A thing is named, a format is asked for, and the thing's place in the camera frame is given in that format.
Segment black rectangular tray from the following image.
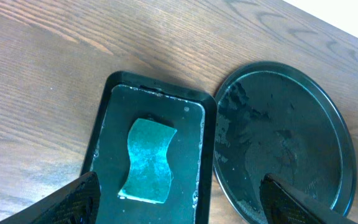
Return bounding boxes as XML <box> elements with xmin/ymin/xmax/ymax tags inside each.
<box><xmin>81</xmin><ymin>71</ymin><xmax>216</xmax><ymax>223</ymax></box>

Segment round black tray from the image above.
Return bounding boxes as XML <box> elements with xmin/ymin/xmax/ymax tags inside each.
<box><xmin>214</xmin><ymin>62</ymin><xmax>357</xmax><ymax>223</ymax></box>

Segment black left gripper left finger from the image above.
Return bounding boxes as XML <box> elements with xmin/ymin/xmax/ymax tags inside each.
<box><xmin>0</xmin><ymin>171</ymin><xmax>101</xmax><ymax>224</ymax></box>

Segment green yellow sponge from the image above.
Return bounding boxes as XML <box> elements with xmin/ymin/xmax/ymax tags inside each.
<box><xmin>118</xmin><ymin>118</ymin><xmax>177</xmax><ymax>204</ymax></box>

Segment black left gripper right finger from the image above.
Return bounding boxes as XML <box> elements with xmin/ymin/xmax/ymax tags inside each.
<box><xmin>259</xmin><ymin>174</ymin><xmax>356</xmax><ymax>224</ymax></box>

